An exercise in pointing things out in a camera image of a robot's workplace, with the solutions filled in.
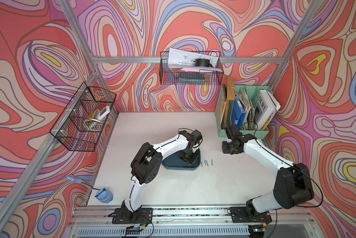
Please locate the green plastic file organizer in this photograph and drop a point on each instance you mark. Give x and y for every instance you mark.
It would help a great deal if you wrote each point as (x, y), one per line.
(248, 97)

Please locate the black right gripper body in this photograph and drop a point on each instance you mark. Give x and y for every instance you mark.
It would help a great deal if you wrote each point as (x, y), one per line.
(227, 147)

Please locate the teal plastic storage box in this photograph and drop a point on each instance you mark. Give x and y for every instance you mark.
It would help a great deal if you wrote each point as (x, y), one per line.
(174, 162)

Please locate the white tube in left basket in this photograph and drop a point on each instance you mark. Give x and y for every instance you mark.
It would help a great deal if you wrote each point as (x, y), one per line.
(103, 113)

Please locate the brown cardboard folder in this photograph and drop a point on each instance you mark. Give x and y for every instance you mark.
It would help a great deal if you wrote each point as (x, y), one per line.
(228, 91)

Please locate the white paper sheets in basket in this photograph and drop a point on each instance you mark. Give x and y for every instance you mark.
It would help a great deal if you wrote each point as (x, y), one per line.
(191, 61)

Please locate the aluminium frame post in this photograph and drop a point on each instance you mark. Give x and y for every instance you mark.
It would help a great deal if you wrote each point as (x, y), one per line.
(298, 33)
(95, 77)

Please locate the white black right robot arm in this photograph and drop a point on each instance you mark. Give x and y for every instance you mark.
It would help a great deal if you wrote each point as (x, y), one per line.
(293, 184)

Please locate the black wire basket left wall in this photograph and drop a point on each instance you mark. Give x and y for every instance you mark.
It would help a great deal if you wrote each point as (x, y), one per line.
(77, 129)

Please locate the white book in organizer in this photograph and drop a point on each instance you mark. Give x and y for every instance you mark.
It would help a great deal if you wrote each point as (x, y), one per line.
(266, 108)

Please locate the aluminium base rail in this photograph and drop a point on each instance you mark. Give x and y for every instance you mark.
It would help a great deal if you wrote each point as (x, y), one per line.
(192, 221)

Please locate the aluminium frame post left rear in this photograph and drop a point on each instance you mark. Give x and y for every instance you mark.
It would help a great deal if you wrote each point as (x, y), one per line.
(95, 77)

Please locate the black wire basket rear wall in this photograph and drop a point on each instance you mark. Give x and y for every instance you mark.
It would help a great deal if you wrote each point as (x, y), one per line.
(177, 76)

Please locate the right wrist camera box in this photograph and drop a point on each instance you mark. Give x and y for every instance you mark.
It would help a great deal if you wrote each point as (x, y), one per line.
(233, 132)

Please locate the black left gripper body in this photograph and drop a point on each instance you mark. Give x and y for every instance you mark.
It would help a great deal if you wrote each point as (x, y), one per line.
(189, 155)

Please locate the blue binder in organizer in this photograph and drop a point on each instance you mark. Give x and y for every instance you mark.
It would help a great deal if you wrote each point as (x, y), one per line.
(238, 113)

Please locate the black wire basket wall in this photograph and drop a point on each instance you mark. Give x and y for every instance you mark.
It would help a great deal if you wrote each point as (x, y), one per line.
(77, 129)
(177, 76)

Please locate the aluminium frame post right rear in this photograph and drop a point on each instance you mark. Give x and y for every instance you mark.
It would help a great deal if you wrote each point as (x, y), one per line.
(298, 33)

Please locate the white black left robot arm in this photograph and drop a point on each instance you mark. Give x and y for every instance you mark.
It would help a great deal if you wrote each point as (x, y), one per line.
(144, 169)

